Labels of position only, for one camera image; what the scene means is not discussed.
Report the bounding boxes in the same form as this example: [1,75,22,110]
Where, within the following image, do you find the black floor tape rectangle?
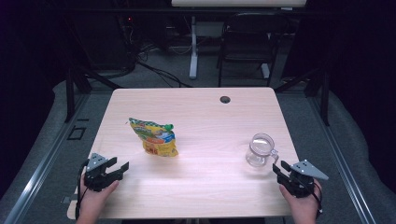
[66,125,88,141]

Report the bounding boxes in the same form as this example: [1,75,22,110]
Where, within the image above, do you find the black folding chair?
[217,12,290,88]

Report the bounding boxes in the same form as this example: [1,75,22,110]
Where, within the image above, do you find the yellow snack bag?
[128,117,179,158]

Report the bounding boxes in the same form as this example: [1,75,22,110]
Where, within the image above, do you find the black floor cables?
[135,60,193,89]

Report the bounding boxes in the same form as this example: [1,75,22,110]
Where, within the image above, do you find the black metal stand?
[64,65,122,123]
[274,66,331,127]

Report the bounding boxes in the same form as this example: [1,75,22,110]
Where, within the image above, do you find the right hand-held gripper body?
[284,159,330,199]

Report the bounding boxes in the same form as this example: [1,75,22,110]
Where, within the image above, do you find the clear glass jar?
[245,133,279,168]

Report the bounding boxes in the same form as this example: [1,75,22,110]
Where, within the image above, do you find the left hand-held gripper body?
[83,152,111,192]

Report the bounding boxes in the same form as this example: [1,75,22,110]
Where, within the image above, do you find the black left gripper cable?
[75,159,90,220]

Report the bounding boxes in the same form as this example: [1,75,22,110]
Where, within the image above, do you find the person's right hand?
[278,184,321,220]

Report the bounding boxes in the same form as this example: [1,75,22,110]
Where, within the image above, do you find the aluminium floor rail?
[307,96,378,224]
[3,92,92,224]

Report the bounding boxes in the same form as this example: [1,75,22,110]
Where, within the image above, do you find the person's left hand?
[78,175,120,218]

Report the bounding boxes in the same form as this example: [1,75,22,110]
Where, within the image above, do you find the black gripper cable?
[312,181,324,218]
[75,159,90,220]

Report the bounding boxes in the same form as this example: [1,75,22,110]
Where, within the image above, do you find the white background desk top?
[171,0,307,7]

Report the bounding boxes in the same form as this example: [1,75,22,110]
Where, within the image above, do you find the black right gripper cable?
[312,181,324,218]

